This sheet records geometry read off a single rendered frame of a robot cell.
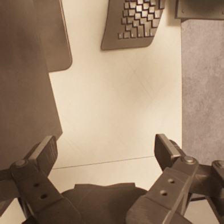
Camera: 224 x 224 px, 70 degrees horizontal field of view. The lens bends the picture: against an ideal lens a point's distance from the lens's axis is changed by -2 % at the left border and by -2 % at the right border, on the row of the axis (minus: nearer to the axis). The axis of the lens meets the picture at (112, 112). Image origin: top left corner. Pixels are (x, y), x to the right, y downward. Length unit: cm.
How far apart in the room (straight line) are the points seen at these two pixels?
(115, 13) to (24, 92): 35
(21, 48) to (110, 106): 34
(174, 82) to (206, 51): 93
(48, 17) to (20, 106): 35
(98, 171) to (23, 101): 46
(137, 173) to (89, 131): 25
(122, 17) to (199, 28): 100
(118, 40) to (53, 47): 19
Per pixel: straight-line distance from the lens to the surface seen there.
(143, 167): 68
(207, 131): 166
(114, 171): 67
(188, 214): 181
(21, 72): 29
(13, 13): 32
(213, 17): 58
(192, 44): 144
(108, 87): 54
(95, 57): 53
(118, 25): 53
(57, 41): 54
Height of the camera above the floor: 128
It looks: 72 degrees down
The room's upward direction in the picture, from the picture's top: 175 degrees clockwise
